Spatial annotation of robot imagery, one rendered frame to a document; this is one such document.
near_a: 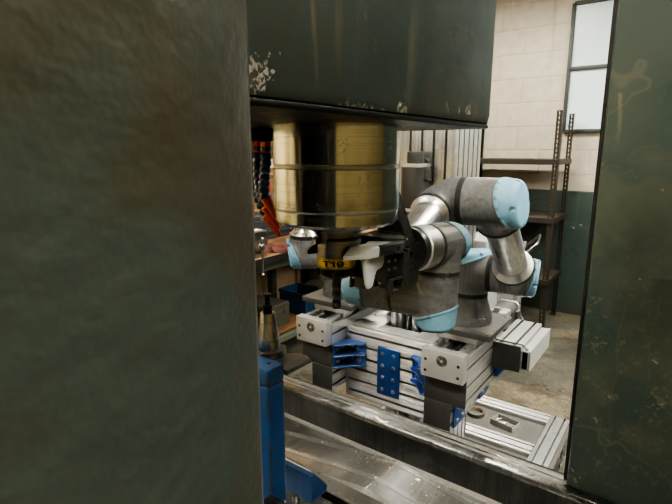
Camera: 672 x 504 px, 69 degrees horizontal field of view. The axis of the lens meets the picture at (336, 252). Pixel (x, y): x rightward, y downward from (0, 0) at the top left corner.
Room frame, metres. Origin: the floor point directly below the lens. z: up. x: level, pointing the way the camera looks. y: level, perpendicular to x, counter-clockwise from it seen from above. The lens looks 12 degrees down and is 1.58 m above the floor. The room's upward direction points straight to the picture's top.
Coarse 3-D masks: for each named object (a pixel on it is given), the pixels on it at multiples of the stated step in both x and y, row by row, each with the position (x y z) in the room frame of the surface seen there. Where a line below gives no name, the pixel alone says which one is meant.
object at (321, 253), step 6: (318, 246) 0.62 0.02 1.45; (324, 246) 0.61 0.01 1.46; (330, 246) 0.61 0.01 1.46; (342, 246) 0.61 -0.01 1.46; (348, 246) 0.61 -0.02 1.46; (318, 252) 0.62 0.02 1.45; (324, 252) 0.61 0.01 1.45; (330, 252) 0.61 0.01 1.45; (336, 252) 0.61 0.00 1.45; (342, 252) 0.61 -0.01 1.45; (324, 258) 0.61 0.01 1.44; (330, 258) 0.61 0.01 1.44; (336, 258) 0.61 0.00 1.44
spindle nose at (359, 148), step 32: (288, 128) 0.57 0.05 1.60; (320, 128) 0.55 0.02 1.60; (352, 128) 0.55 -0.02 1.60; (384, 128) 0.57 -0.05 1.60; (288, 160) 0.57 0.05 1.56; (320, 160) 0.55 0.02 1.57; (352, 160) 0.55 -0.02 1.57; (384, 160) 0.57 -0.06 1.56; (288, 192) 0.58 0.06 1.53; (320, 192) 0.55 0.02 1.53; (352, 192) 0.55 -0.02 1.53; (384, 192) 0.58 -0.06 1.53; (288, 224) 0.58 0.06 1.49; (320, 224) 0.56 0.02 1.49; (352, 224) 0.56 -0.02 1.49; (384, 224) 0.58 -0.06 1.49
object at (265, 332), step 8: (272, 312) 0.84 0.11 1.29; (264, 320) 0.83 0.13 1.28; (272, 320) 0.83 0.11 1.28; (264, 328) 0.83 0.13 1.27; (272, 328) 0.83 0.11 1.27; (264, 336) 0.82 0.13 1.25; (272, 336) 0.83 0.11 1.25; (264, 344) 0.82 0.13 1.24; (272, 344) 0.82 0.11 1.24; (280, 344) 0.84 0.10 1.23; (264, 352) 0.82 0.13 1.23
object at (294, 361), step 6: (288, 354) 0.83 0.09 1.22; (294, 354) 0.83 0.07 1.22; (300, 354) 0.83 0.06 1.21; (276, 360) 0.81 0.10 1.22; (282, 360) 0.81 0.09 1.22; (288, 360) 0.81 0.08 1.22; (294, 360) 0.81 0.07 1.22; (300, 360) 0.81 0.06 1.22; (306, 360) 0.81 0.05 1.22; (288, 366) 0.78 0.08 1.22; (294, 366) 0.78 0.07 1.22; (300, 366) 0.79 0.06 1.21; (288, 372) 0.76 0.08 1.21
